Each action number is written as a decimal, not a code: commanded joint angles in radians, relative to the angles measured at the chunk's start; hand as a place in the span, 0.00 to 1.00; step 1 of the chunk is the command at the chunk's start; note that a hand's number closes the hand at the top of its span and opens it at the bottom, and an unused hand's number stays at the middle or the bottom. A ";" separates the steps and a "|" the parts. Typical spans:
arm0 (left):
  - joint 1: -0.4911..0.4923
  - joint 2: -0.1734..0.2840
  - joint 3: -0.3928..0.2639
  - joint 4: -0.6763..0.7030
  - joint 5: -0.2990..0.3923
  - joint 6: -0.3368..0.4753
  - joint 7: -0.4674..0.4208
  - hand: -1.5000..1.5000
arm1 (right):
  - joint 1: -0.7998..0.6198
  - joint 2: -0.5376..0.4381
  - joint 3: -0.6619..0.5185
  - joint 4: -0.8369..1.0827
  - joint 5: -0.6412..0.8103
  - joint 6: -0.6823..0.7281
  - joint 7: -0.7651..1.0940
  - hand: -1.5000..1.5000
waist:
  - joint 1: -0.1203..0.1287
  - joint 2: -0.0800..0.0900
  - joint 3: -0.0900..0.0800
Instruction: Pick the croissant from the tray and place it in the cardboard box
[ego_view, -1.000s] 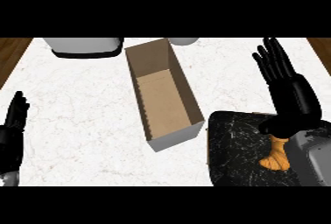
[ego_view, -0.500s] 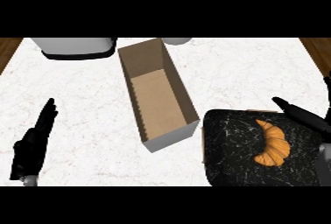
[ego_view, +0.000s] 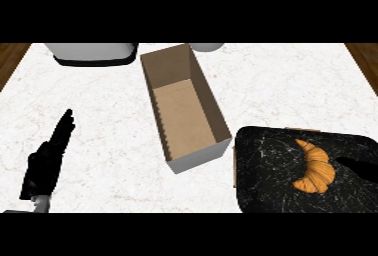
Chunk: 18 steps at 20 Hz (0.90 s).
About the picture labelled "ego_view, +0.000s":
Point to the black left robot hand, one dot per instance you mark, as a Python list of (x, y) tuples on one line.
[(44, 166)]

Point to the black speckled tray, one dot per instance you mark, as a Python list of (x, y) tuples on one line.
[(275, 173)]

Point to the brown cardboard box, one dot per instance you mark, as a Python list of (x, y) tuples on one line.
[(183, 110)]

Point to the pale grey round object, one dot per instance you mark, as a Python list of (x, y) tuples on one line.
[(207, 46)]

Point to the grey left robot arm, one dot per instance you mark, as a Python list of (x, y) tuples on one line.
[(42, 204)]

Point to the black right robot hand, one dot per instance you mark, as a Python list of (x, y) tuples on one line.
[(362, 168)]

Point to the grey and black appliance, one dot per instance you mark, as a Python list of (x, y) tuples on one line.
[(92, 53)]

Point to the golden croissant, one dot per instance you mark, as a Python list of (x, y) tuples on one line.
[(315, 168)]

